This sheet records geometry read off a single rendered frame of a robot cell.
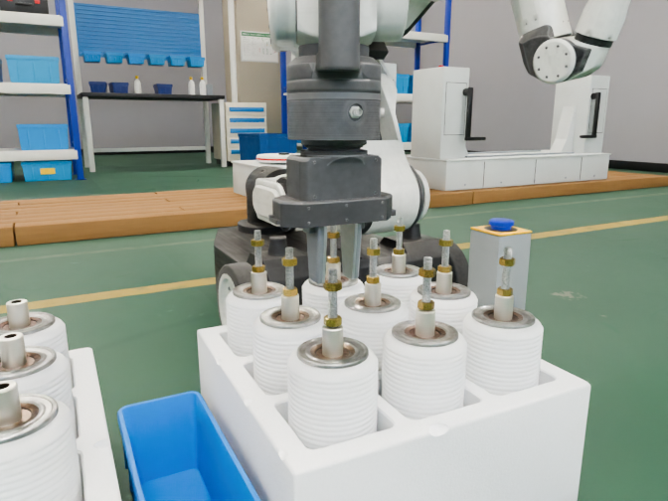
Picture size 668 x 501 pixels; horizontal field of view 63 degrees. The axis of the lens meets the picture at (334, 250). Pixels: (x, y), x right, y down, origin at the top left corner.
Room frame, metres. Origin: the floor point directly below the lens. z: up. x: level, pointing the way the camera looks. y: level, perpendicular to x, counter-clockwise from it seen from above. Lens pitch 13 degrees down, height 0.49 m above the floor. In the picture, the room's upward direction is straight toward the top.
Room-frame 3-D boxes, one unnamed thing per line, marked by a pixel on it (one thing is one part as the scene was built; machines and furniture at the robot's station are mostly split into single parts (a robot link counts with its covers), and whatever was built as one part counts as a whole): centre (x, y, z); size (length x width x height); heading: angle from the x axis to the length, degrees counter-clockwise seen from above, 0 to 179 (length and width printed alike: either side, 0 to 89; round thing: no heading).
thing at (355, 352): (0.53, 0.00, 0.25); 0.08 x 0.08 x 0.01
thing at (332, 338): (0.53, 0.00, 0.26); 0.02 x 0.02 x 0.03
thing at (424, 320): (0.58, -0.10, 0.26); 0.02 x 0.02 x 0.03
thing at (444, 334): (0.58, -0.10, 0.25); 0.08 x 0.08 x 0.01
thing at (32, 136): (4.82, 2.53, 0.36); 0.50 x 0.38 x 0.21; 28
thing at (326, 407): (0.53, 0.00, 0.16); 0.10 x 0.10 x 0.18
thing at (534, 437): (0.69, -0.05, 0.09); 0.39 x 0.39 x 0.18; 27
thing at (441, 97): (3.84, -1.20, 0.45); 1.51 x 0.57 x 0.74; 118
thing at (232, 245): (1.43, 0.08, 0.19); 0.64 x 0.52 x 0.33; 28
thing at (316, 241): (0.52, 0.02, 0.36); 0.03 x 0.02 x 0.06; 26
